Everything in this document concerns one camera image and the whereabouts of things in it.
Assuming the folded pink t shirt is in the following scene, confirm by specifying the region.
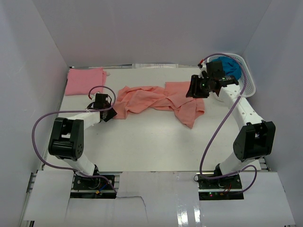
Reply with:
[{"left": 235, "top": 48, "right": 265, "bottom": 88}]
[{"left": 65, "top": 67, "right": 107, "bottom": 96}]

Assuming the salmon orange t shirt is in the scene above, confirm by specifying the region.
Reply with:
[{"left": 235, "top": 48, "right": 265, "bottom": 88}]
[{"left": 114, "top": 81, "right": 205, "bottom": 129}]

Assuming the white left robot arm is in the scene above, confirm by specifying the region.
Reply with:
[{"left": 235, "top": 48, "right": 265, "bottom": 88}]
[{"left": 48, "top": 93, "right": 117, "bottom": 176}]

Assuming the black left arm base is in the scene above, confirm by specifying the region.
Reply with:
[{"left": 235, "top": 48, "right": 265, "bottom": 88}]
[{"left": 70, "top": 175, "right": 116, "bottom": 199}]

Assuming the white plastic basket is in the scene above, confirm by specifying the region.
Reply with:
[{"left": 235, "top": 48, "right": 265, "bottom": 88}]
[{"left": 205, "top": 53, "right": 256, "bottom": 98}]

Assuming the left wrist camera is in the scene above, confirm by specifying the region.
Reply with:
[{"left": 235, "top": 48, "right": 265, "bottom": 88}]
[{"left": 88, "top": 92, "right": 98, "bottom": 102}]

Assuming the blue t shirt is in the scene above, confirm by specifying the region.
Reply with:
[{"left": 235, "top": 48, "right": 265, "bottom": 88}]
[{"left": 213, "top": 56, "right": 242, "bottom": 80}]

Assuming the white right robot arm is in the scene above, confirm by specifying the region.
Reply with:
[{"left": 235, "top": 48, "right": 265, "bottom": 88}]
[{"left": 186, "top": 61, "right": 276, "bottom": 180}]

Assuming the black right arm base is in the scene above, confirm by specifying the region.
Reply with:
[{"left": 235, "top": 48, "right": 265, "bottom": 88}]
[{"left": 194, "top": 174, "right": 244, "bottom": 201}]

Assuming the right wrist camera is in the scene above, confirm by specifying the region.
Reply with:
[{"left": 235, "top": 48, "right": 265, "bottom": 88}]
[{"left": 198, "top": 60, "right": 207, "bottom": 78}]

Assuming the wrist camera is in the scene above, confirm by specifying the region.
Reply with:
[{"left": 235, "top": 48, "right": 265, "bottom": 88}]
[
  {"left": 198, "top": 60, "right": 207, "bottom": 78},
  {"left": 88, "top": 92, "right": 98, "bottom": 102}
]

